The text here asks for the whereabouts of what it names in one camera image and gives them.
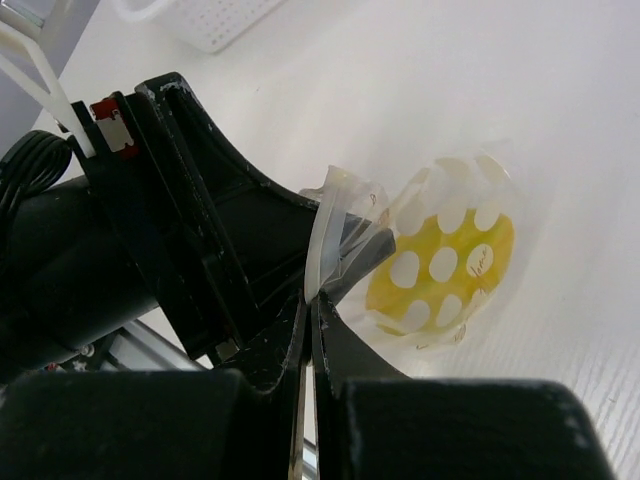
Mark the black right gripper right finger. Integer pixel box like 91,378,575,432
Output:
309,295,614,479

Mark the white perforated plastic basket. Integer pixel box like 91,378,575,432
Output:
111,0,283,54

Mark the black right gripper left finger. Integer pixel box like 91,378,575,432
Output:
1,296,308,479

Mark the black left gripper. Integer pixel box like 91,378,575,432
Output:
69,72,399,360

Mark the yellow fake food slice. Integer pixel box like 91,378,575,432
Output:
365,209,515,337

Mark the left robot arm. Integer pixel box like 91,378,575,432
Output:
1,72,318,380

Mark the clear zip top bag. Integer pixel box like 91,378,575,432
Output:
302,140,522,350

